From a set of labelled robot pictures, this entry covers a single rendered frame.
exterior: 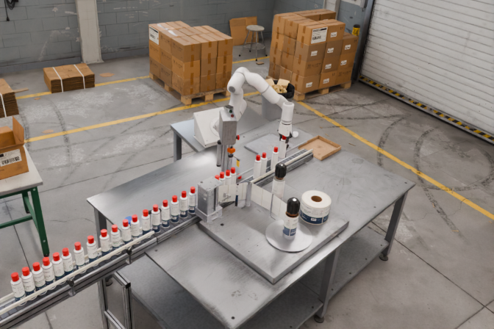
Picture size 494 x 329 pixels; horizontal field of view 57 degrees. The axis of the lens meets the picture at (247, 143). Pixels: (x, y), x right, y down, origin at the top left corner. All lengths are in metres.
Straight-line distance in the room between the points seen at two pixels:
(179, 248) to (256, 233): 0.51
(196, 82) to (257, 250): 4.13
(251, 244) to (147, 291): 0.99
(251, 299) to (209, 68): 4.53
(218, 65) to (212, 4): 2.58
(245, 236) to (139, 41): 6.14
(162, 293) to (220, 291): 0.90
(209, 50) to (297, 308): 4.16
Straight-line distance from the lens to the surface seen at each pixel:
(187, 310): 3.46
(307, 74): 7.00
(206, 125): 4.07
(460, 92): 7.14
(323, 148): 4.19
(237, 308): 2.68
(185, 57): 6.47
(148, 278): 3.68
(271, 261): 2.88
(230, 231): 3.05
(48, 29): 8.14
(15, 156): 3.88
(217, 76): 6.87
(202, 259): 2.93
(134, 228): 2.88
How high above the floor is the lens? 2.87
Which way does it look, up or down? 30 degrees down
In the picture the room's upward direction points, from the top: 5 degrees clockwise
